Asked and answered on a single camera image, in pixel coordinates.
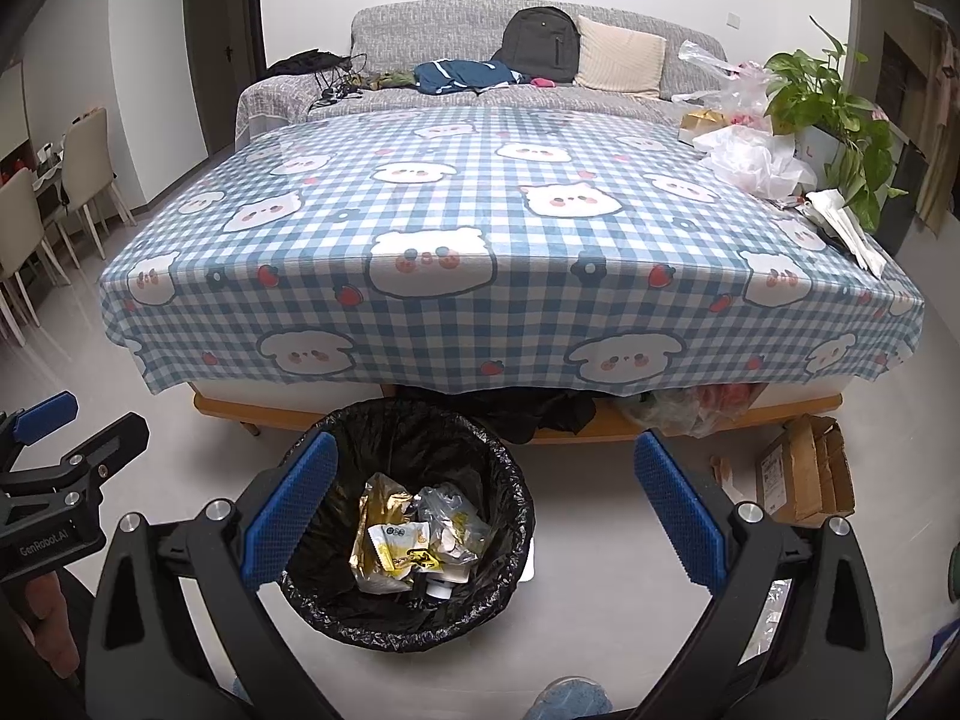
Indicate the dark door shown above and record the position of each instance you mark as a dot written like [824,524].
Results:
[232,75]

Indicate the pink cloth item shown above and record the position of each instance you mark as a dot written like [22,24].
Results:
[541,81]

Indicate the white paper wrappers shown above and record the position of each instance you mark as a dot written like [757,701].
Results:
[847,225]

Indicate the beige dining chair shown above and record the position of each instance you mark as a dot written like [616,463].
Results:
[19,217]
[86,157]

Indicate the blue jacket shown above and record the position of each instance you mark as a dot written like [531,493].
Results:
[457,77]

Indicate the blue slipper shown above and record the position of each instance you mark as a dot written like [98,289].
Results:
[570,701]

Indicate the coloured plastic bags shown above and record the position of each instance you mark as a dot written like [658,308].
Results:
[675,409]

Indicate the clear bag with pink contents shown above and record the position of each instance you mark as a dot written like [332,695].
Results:
[739,86]

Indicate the black cloth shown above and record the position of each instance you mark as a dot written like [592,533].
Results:
[540,412]

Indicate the black clothing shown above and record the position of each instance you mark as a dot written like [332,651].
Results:
[307,62]

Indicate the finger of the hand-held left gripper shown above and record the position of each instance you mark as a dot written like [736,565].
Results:
[105,450]
[45,416]

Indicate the grey covered sofa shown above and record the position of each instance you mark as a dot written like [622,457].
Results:
[420,26]

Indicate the gold box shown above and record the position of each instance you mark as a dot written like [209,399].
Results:
[701,124]

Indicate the black-lined trash bin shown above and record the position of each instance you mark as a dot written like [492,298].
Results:
[420,435]

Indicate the white pill bottle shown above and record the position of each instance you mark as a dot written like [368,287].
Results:
[446,585]

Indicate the black backpack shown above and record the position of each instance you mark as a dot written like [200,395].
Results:
[536,45]

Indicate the brown paper bag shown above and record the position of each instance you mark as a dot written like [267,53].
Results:
[371,499]

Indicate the yellow snack packet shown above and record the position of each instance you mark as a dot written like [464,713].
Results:
[409,555]

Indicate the white plastic bags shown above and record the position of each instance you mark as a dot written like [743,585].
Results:
[757,161]

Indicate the clear bag with gold wrappers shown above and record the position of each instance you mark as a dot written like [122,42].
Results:
[450,517]

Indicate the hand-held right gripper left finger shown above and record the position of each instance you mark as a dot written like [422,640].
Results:
[289,517]

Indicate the blue checked bear tablecloth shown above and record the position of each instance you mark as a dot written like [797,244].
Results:
[450,187]

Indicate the person's left hand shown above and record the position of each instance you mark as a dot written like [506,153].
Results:
[56,615]

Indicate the brown cardboard box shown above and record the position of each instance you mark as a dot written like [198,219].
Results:
[795,472]

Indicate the green cloth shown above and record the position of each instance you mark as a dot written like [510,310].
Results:
[390,79]

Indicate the potted green plant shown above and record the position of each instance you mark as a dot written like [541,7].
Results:
[810,86]

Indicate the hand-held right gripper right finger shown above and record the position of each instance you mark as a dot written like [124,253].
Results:
[679,514]

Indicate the beige pillow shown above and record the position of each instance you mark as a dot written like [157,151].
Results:
[619,56]

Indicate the clothes rack with garments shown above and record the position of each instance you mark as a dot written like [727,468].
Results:
[941,90]

